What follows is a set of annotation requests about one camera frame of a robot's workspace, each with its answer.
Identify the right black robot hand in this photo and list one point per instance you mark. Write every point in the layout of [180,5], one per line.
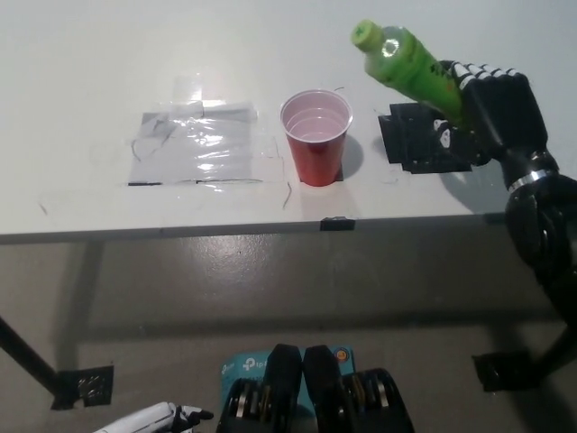
[505,113]

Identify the taped clear plastic sheet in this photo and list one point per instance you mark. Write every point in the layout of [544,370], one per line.
[203,146]

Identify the teal router box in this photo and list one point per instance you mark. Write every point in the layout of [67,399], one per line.
[243,366]

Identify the green tea plastic bottle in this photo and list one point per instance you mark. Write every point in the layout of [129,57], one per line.
[405,63]

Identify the small black tape piece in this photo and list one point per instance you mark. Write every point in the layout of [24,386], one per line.
[337,223]

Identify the large black tape patch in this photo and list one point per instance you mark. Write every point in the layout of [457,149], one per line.
[410,144]

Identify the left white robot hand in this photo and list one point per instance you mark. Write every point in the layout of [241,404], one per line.
[153,417]

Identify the red plastic cup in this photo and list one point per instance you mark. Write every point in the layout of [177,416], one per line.
[315,155]

